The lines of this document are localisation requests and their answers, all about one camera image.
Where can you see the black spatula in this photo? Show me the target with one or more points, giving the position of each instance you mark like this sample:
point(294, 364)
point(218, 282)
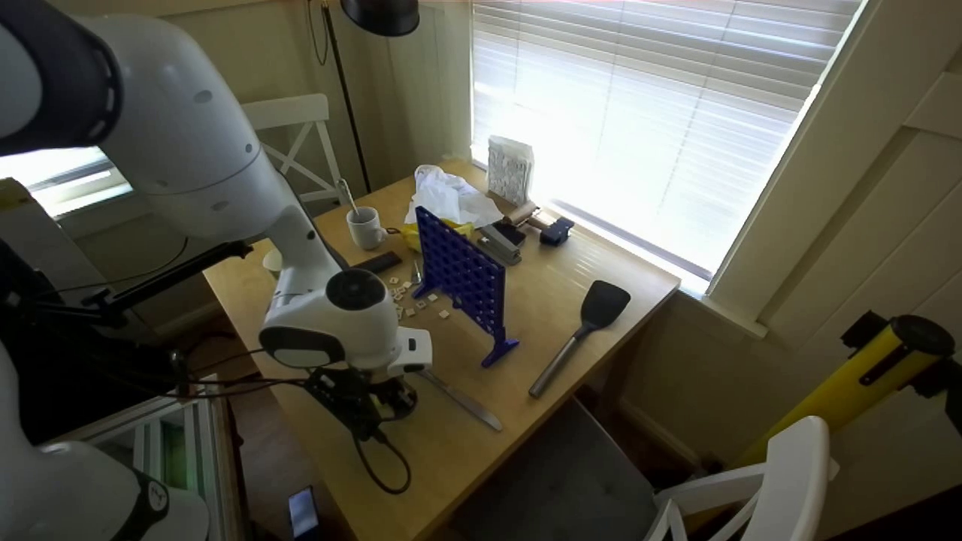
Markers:
point(598, 307)

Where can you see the black floor lamp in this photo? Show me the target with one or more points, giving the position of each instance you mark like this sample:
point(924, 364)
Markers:
point(352, 28)

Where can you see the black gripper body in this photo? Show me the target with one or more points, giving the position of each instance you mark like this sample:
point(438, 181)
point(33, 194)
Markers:
point(360, 403)

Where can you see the small dark blue box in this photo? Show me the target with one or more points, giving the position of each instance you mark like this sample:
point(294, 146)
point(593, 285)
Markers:
point(558, 233)

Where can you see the white mug with utensil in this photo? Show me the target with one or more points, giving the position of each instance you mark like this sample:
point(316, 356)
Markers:
point(365, 224)

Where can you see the grey stapler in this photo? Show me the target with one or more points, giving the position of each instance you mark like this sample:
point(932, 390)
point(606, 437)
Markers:
point(498, 244)

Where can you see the white wooden chair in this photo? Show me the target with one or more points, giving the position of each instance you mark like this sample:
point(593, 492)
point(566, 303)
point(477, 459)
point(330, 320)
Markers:
point(769, 499)

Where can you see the white window blinds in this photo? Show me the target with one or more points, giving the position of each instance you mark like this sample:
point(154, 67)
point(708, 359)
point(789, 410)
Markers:
point(653, 119)

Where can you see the white chair behind table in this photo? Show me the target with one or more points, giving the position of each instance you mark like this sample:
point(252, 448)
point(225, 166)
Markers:
point(299, 141)

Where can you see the clear plastic bag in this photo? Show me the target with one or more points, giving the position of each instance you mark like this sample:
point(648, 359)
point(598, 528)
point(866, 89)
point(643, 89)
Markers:
point(453, 196)

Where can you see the black remote control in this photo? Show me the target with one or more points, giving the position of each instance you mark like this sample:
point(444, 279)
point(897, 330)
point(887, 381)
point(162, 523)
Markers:
point(380, 263)

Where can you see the smartphone on floor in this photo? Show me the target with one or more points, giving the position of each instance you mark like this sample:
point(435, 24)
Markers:
point(304, 518)

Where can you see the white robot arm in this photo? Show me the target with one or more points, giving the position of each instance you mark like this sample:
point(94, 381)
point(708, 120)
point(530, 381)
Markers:
point(148, 96)

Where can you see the blue connect four grid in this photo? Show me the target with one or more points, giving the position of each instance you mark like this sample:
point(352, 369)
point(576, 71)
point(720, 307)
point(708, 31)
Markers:
point(468, 274)

